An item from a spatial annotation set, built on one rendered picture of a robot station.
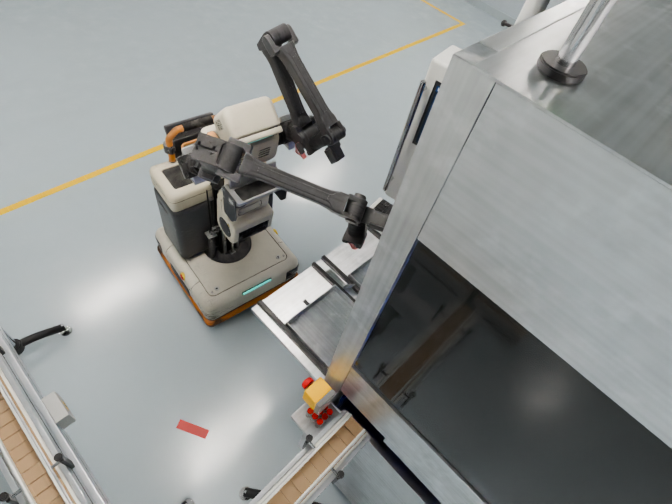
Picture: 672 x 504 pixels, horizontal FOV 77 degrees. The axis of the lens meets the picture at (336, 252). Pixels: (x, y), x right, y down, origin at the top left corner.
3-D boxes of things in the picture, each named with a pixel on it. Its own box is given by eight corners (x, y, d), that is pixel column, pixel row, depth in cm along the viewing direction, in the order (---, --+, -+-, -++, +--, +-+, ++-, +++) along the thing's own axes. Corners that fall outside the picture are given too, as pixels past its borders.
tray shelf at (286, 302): (451, 294, 183) (452, 292, 182) (338, 405, 147) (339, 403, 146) (370, 226, 199) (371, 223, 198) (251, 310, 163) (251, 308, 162)
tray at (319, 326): (395, 348, 162) (398, 344, 159) (349, 393, 148) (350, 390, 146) (333, 288, 173) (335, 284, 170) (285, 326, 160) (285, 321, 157)
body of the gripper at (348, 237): (369, 226, 142) (372, 211, 136) (360, 248, 136) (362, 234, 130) (351, 220, 143) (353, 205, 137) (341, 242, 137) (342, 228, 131)
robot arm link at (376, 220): (354, 191, 123) (343, 218, 123) (391, 203, 121) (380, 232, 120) (359, 200, 135) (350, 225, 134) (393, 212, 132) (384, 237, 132)
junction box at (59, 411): (76, 420, 168) (69, 414, 161) (63, 429, 165) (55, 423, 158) (62, 397, 172) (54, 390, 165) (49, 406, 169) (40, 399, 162)
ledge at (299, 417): (346, 422, 144) (347, 420, 143) (318, 450, 138) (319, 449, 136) (318, 391, 149) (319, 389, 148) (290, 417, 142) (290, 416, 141)
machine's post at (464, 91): (314, 447, 218) (521, 65, 52) (306, 456, 215) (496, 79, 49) (306, 437, 221) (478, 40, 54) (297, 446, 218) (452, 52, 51)
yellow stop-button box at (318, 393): (332, 399, 138) (336, 392, 133) (316, 415, 135) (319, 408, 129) (317, 382, 141) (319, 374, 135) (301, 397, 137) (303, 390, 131)
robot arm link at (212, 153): (196, 122, 112) (182, 157, 112) (246, 143, 115) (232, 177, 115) (207, 151, 156) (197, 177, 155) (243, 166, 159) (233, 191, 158)
